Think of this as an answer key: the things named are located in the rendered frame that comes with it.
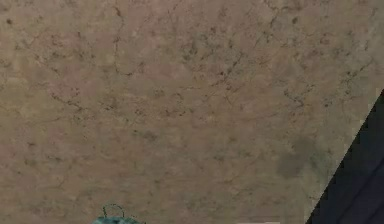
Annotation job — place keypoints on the teal round object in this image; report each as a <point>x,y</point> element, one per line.
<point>115,220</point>

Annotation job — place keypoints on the dark blue furniture block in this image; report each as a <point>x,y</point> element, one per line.
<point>360,180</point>

